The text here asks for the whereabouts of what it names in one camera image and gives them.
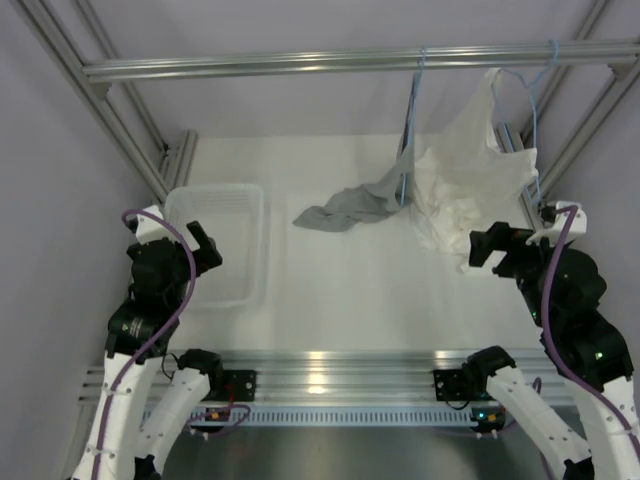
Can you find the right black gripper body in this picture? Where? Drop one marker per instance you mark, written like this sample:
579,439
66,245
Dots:
525,264

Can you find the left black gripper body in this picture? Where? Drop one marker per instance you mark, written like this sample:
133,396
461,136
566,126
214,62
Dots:
180,286

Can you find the grey tank top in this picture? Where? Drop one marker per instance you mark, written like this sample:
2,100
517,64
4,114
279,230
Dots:
367,203

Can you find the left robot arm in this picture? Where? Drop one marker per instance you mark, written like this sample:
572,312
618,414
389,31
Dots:
123,442

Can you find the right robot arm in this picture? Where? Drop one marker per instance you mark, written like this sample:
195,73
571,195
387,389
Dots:
592,357

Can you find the white plastic basket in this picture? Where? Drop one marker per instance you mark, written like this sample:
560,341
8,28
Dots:
232,214

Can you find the white shirt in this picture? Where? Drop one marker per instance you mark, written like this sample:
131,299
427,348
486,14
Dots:
464,182

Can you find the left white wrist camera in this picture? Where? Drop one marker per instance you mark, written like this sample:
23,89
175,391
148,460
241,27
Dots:
147,229

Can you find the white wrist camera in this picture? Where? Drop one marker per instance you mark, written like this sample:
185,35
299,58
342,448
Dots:
147,229
554,216

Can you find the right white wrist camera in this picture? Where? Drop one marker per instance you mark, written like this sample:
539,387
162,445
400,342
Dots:
554,216

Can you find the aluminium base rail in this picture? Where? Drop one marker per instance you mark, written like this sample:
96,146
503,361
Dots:
317,378

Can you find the white slotted cable duct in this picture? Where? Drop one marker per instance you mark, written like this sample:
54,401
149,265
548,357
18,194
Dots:
307,416

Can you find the aluminium frame rail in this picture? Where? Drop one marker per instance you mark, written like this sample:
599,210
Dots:
543,54

